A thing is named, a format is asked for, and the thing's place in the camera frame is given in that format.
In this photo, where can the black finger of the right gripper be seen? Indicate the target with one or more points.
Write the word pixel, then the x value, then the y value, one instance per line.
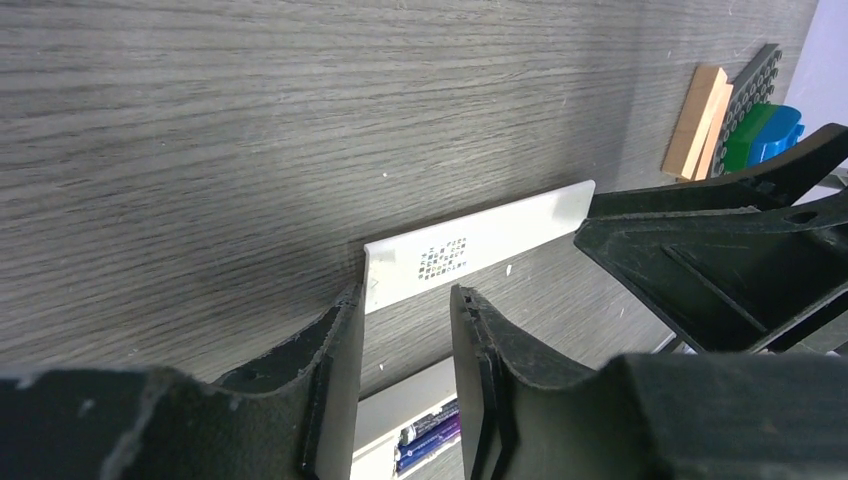
pixel 776 183
pixel 731 282

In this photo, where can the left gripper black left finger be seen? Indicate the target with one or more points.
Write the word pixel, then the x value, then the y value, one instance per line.
pixel 288 414

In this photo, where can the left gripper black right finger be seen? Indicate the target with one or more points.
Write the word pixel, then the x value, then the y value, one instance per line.
pixel 529 412

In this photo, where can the blue lego brick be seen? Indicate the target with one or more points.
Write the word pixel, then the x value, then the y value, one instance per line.
pixel 781 131

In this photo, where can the green lego brick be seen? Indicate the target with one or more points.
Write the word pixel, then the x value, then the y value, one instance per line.
pixel 745 136

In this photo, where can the right wooden block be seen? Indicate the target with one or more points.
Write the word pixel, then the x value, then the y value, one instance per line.
pixel 707 154

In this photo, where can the wooden block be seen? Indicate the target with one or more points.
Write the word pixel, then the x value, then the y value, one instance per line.
pixel 707 154
pixel 690 133

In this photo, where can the grey lego baseplate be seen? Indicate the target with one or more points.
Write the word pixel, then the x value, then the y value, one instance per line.
pixel 753 85

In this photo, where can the left wooden block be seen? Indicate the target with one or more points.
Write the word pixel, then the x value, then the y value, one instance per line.
pixel 690 133

